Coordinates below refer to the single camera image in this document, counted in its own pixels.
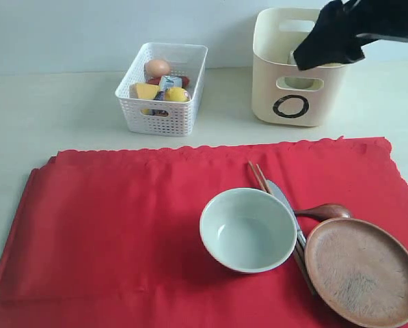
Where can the brown egg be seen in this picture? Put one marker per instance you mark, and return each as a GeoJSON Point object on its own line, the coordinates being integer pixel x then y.
{"type": "Point", "coordinates": [157, 68]}

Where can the stainless steel cup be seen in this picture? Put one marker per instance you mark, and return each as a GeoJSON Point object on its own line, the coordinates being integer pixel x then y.
{"type": "Point", "coordinates": [297, 82]}

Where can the cream plastic bin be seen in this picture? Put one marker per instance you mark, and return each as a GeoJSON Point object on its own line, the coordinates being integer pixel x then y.
{"type": "Point", "coordinates": [277, 32]}

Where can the brown wooden plate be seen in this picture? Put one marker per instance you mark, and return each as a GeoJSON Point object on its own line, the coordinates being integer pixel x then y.
{"type": "Point", "coordinates": [360, 271]}

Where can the red sausage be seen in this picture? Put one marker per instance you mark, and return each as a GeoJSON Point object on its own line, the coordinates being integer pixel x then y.
{"type": "Point", "coordinates": [156, 81]}

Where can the yellow cheese wedge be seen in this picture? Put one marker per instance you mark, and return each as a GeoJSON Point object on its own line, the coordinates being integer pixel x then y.
{"type": "Point", "coordinates": [144, 91]}

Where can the blue white milk carton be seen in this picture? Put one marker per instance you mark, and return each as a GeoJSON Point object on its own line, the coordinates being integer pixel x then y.
{"type": "Point", "coordinates": [165, 83]}

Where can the dark wooden spoon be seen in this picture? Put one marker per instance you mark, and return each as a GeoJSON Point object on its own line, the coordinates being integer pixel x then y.
{"type": "Point", "coordinates": [324, 212]}

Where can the orange fried chicken piece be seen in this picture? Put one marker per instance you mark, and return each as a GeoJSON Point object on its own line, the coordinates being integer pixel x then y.
{"type": "Point", "coordinates": [155, 112]}

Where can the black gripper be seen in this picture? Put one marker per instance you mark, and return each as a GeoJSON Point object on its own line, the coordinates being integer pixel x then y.
{"type": "Point", "coordinates": [342, 29]}

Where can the wooden chopstick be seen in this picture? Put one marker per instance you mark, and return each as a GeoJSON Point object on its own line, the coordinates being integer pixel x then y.
{"type": "Point", "coordinates": [255, 172]}
{"type": "Point", "coordinates": [262, 177]}

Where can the red table cloth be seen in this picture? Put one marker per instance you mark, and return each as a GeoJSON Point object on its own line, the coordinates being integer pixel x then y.
{"type": "Point", "coordinates": [111, 238]}

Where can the white perforated plastic basket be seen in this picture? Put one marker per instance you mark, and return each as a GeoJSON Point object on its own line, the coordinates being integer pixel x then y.
{"type": "Point", "coordinates": [185, 60]}

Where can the yellow lemon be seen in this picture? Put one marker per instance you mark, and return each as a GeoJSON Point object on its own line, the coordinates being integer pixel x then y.
{"type": "Point", "coordinates": [176, 94]}

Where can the white ceramic bowl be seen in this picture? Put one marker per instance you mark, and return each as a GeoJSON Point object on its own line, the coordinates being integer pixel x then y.
{"type": "Point", "coordinates": [247, 230]}

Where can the silver table knife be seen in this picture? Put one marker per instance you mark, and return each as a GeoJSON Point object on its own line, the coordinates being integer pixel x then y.
{"type": "Point", "coordinates": [277, 192]}

